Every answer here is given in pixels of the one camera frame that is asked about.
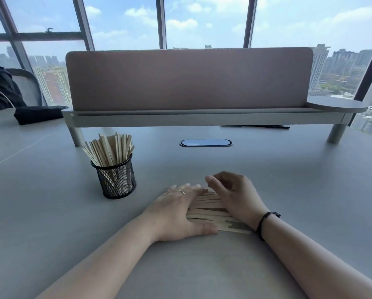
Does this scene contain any person's right hand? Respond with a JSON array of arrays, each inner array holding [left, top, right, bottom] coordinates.
[[205, 171, 269, 233]]

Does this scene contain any person's left hand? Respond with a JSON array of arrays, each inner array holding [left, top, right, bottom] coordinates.
[[141, 183, 219, 243]]

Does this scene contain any pile of wooden sticks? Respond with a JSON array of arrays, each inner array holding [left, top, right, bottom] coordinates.
[[185, 188, 252, 235]]

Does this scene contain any black mesh pen cup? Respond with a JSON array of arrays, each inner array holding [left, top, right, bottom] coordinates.
[[90, 153, 137, 200]]

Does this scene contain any gathered wooden stick bunch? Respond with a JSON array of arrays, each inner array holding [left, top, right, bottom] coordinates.
[[82, 133, 135, 167]]

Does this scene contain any person's left forearm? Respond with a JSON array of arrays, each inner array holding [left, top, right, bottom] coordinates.
[[35, 214, 160, 299]]

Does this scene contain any person's right forearm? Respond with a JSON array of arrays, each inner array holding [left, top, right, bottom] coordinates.
[[260, 214, 372, 299]]

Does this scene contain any grey desk shelf riser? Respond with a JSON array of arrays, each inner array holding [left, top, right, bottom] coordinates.
[[61, 100, 368, 147]]

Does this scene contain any pink desk divider panel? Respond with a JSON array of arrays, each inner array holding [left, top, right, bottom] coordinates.
[[65, 47, 315, 112]]

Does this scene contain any black fabric bag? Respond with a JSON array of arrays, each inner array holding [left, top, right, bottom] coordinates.
[[14, 105, 71, 125]]

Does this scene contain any grey mesh office chair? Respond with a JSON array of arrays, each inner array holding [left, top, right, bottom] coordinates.
[[5, 68, 47, 107]]

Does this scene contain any black cord bracelet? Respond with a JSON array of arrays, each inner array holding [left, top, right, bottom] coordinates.
[[256, 211, 281, 241]]

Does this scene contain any oval desk cable grommet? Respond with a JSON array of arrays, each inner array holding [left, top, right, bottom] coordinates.
[[179, 138, 233, 148]]

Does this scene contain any dark window frame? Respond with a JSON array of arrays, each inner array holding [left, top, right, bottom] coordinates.
[[0, 0, 372, 103]]

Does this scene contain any thin white cable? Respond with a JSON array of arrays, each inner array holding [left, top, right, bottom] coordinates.
[[0, 80, 15, 107]]

